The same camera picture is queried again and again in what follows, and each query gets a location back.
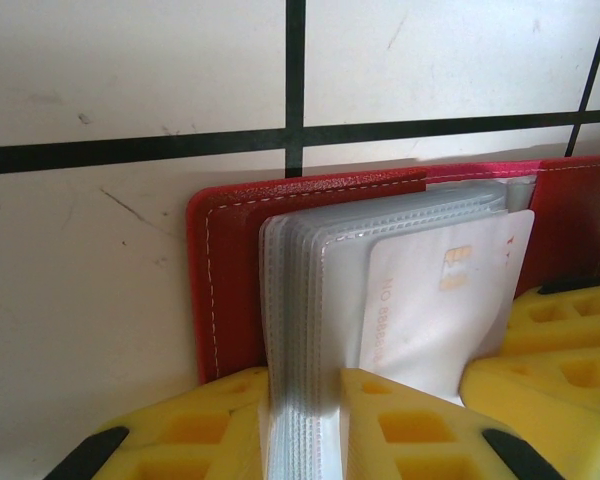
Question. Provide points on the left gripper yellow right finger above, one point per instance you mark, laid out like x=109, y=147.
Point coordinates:
x=405, y=450

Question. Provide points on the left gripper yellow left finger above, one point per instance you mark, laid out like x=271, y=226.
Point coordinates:
x=180, y=440

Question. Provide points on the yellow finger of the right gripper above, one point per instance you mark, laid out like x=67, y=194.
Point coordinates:
x=565, y=325
x=570, y=390

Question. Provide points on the white credit card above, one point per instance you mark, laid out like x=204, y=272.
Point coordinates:
x=430, y=310

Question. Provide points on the red leather card holder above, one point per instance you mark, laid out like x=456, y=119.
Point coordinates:
x=230, y=240

